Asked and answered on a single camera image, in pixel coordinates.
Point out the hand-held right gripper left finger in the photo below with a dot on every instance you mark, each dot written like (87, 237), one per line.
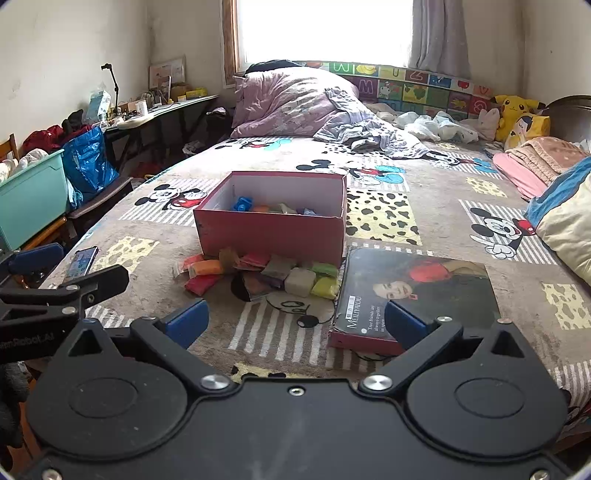
(187, 321)

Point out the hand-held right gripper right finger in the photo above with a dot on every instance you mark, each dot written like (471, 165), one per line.
(404, 323)

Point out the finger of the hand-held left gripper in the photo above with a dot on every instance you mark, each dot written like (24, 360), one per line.
(34, 259)
(99, 282)

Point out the pile of coloured clay packets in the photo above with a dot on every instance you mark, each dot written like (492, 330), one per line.
(281, 277)

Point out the red cardboard box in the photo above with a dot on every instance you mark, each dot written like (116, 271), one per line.
(277, 235)

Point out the person's left hand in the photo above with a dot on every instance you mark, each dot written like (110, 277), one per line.
(11, 406)

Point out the smartphone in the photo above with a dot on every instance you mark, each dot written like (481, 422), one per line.
(81, 264)

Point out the portrait print box lid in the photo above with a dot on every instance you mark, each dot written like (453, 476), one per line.
(438, 286)

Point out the teal storage bin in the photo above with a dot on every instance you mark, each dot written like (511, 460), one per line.
(32, 203)

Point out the dark stool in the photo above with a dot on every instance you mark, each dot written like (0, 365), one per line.
(104, 198)

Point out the blue plastic bag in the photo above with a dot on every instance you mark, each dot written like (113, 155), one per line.
(90, 161)

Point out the red clothes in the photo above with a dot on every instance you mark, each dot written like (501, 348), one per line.
(44, 137)

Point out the light blue tissue pack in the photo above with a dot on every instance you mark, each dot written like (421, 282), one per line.
(98, 107)

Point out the cluttered dark desk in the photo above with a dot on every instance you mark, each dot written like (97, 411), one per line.
(166, 110)

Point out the blue and cream pillow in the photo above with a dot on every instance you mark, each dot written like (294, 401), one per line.
(568, 217)

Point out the purple-grey crumpled garment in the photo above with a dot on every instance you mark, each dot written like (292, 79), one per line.
(364, 129)

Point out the white crumpled clothes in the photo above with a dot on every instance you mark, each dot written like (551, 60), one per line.
(438, 125)

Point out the pink folded blanket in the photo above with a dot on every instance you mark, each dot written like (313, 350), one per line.
(535, 161)

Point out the white plush toy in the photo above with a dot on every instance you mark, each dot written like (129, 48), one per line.
(488, 122)

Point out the framed picture board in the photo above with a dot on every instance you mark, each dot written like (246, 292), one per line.
(167, 74)

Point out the colourful alphabet foam mat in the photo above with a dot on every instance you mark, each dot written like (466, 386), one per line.
(415, 90)

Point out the yellow plush toy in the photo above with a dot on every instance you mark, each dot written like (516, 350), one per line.
(519, 117)

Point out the pink duvet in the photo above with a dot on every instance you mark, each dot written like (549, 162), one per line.
(281, 104)

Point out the dark wooden headboard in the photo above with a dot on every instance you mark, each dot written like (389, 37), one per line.
(570, 117)

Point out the grey curtain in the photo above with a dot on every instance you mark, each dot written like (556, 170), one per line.
(438, 37)

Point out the window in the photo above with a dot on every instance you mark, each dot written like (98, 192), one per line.
(323, 32)

